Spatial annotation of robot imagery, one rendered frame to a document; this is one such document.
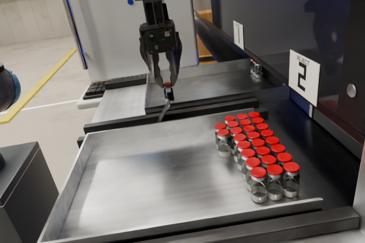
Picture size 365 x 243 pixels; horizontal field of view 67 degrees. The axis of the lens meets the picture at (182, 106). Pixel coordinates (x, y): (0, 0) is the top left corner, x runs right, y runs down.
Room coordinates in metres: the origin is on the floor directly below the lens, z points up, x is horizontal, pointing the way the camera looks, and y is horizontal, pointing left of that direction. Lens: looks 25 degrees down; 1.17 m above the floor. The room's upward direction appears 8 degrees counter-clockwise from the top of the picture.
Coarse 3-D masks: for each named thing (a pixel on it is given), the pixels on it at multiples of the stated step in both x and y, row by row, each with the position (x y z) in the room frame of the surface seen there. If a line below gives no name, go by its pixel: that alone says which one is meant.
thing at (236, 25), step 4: (236, 24) 0.72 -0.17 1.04; (240, 24) 0.69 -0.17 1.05; (236, 28) 0.73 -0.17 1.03; (240, 28) 0.69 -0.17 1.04; (236, 32) 0.73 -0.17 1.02; (240, 32) 0.69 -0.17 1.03; (236, 36) 0.73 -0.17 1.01; (240, 36) 0.69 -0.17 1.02; (236, 40) 0.73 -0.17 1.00; (240, 40) 0.69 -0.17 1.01; (240, 44) 0.70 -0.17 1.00
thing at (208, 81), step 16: (208, 64) 0.84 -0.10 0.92; (224, 64) 0.84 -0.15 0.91; (240, 64) 0.84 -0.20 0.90; (192, 80) 0.80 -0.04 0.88; (208, 80) 0.78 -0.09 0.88; (224, 80) 0.76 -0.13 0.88; (240, 80) 0.74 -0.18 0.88; (256, 80) 0.73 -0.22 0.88; (160, 96) 0.71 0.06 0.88; (176, 96) 0.70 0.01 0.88; (192, 96) 0.68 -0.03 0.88; (208, 96) 0.67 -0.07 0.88; (224, 96) 0.58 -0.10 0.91; (240, 96) 0.58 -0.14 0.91; (256, 96) 0.58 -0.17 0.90; (272, 96) 0.58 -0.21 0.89; (288, 96) 0.59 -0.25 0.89
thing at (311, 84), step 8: (296, 56) 0.39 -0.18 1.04; (304, 56) 0.37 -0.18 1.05; (296, 64) 0.39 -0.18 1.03; (312, 64) 0.35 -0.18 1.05; (296, 72) 0.39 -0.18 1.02; (312, 72) 0.35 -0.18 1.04; (296, 80) 0.39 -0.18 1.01; (304, 80) 0.37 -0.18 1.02; (312, 80) 0.34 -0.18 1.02; (296, 88) 0.39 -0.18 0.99; (312, 88) 0.34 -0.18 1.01; (304, 96) 0.36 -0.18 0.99; (312, 96) 0.34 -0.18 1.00
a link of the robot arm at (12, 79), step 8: (0, 64) 0.74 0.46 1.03; (0, 72) 0.72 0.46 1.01; (8, 72) 0.77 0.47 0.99; (0, 80) 0.71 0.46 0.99; (8, 80) 0.75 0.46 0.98; (16, 80) 0.77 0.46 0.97; (0, 88) 0.71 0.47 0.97; (8, 88) 0.73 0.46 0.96; (16, 88) 0.75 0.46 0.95; (0, 96) 0.70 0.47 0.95; (8, 96) 0.72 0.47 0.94; (16, 96) 0.75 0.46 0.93; (0, 104) 0.69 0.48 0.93; (8, 104) 0.73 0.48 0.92; (0, 112) 0.71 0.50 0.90
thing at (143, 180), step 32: (128, 128) 0.49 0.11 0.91; (160, 128) 0.49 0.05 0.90; (192, 128) 0.49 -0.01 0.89; (96, 160) 0.44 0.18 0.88; (128, 160) 0.43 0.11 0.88; (160, 160) 0.41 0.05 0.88; (192, 160) 0.40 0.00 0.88; (224, 160) 0.39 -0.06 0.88; (64, 192) 0.33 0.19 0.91; (96, 192) 0.35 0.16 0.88; (128, 192) 0.34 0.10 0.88; (160, 192) 0.33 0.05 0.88; (192, 192) 0.32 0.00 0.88; (224, 192) 0.31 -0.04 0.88; (64, 224) 0.29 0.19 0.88; (96, 224) 0.28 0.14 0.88; (128, 224) 0.28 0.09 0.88; (160, 224) 0.24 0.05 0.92; (192, 224) 0.24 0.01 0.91; (224, 224) 0.24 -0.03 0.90
